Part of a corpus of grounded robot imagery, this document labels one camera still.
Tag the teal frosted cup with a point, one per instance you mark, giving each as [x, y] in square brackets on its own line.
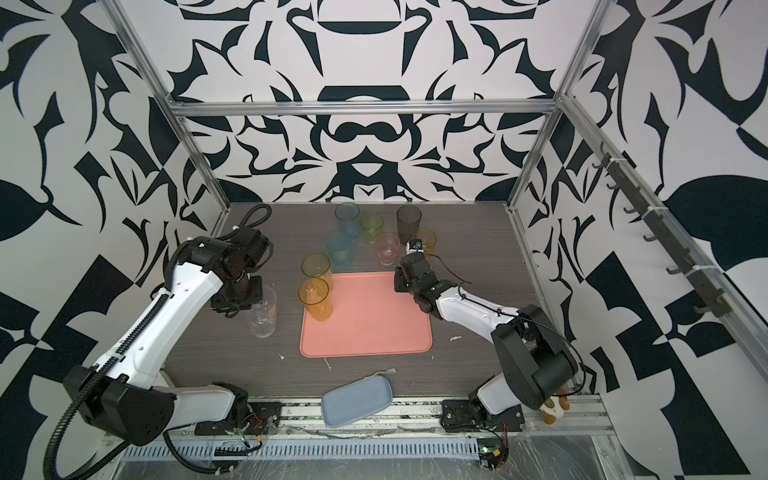
[340, 249]

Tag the small yellow glass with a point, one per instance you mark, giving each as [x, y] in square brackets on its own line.
[427, 239]

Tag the tall blue glass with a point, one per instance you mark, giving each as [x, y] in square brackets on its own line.
[347, 215]

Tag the small green circuit board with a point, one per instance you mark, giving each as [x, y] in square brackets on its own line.
[492, 454]

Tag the white cable duct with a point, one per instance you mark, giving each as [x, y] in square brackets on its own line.
[336, 449]

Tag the small green glass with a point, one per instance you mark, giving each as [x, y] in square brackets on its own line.
[371, 225]

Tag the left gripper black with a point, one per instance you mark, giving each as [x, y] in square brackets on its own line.
[221, 300]

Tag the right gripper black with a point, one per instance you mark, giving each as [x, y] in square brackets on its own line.
[400, 276]

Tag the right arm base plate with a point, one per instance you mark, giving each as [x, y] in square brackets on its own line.
[469, 415]

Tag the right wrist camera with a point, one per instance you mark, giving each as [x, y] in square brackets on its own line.
[415, 245]

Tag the tall green glass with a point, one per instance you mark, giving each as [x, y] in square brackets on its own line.
[317, 265]

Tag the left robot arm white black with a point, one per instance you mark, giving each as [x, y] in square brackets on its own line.
[118, 394]

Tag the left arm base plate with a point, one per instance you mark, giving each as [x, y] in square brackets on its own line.
[260, 417]

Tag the small pink glass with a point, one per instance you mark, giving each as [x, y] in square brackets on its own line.
[387, 246]

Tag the pink plastic tray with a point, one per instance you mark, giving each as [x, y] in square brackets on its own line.
[368, 317]

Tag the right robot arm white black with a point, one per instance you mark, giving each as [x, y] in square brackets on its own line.
[536, 360]

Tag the orange white plush toy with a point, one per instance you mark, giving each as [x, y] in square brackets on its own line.
[555, 407]

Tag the tall amber glass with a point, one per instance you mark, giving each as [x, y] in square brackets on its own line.
[314, 294]

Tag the tall dark grey glass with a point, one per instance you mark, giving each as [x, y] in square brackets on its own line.
[408, 221]

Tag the wall hook rail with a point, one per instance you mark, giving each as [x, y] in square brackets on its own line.
[659, 220]

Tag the clear stemmed glass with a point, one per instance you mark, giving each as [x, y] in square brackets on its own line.
[262, 317]

